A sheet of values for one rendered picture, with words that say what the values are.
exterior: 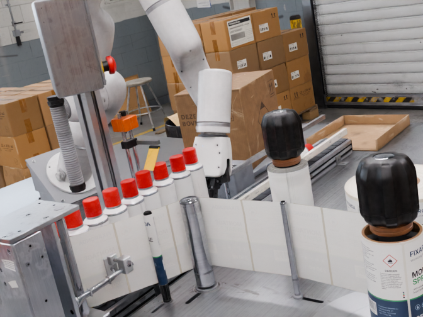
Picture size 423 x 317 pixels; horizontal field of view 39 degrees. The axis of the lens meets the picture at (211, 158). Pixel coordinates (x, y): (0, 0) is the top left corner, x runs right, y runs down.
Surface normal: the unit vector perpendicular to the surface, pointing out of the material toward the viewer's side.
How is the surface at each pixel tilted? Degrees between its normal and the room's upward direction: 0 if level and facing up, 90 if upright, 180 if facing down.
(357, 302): 0
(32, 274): 90
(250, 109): 90
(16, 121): 90
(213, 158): 70
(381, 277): 90
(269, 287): 0
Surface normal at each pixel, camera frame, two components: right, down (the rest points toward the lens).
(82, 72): 0.30, 0.22
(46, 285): 0.78, 0.04
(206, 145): -0.60, -0.05
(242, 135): -0.44, 0.33
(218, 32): -0.66, 0.32
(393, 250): -0.22, 0.31
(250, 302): -0.18, -0.94
